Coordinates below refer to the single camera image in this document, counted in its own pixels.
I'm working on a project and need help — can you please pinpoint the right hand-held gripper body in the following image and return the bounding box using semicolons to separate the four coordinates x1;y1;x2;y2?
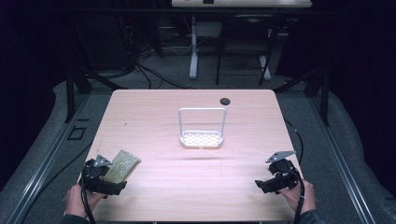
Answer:
265;150;302;191

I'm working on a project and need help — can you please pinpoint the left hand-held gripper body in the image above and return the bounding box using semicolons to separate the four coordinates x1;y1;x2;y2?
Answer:
81;154;113;196

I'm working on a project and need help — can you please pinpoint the green glittery scouring sponge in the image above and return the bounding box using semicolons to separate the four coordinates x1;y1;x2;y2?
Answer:
102;149;142;185

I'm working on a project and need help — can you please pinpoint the white sponge holder rack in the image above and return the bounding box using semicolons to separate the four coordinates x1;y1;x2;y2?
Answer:
177;106;228;149

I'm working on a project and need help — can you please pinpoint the person's left hand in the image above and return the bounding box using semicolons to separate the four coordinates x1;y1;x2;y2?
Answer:
65;183;106;218

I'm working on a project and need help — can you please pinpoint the person's right hand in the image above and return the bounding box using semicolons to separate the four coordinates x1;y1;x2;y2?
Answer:
279;180;318;216

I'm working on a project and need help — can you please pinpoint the black metal stand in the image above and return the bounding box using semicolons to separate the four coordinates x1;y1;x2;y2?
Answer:
64;64;129;124
273;66;331;127

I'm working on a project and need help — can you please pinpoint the black chair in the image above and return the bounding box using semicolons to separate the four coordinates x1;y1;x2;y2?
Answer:
215;12;282;87

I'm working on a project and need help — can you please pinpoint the white background desk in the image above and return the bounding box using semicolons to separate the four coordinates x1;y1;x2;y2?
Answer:
171;0;313;81

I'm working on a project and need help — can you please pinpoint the right hand-held gripper cable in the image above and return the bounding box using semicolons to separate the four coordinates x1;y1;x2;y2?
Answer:
292;172;306;224

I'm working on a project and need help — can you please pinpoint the hand-held gripper cable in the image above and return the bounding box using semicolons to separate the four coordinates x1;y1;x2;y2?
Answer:
292;172;306;224
79;186;97;224

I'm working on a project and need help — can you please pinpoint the left hand-held gripper cable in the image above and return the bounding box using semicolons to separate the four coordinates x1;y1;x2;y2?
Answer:
79;186;97;224

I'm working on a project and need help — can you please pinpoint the black floor cable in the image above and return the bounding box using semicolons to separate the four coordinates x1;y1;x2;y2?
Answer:
30;142;94;202

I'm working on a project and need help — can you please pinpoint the black cable beside table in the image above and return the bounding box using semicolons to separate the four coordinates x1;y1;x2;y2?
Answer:
284;119;304;166

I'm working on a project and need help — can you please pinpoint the aluminium floor rail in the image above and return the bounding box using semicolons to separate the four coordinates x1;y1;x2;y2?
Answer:
307;95;378;224
6;92;92;224

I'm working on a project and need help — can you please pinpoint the bundle of black floor cables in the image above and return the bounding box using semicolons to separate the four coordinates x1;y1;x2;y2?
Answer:
122;18;195;91

